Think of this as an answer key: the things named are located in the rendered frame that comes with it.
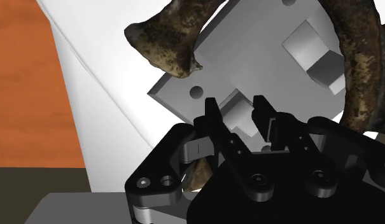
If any grey plate with blocks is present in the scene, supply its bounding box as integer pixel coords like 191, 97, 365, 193
148, 0, 347, 153

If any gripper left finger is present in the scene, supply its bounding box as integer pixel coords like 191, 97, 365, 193
124, 97, 276, 224

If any white table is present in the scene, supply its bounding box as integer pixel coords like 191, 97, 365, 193
36, 0, 385, 193

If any brown mottled figure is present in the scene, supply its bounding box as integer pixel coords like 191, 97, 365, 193
123, 0, 385, 192

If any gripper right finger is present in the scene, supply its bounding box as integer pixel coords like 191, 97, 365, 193
251, 95, 385, 199

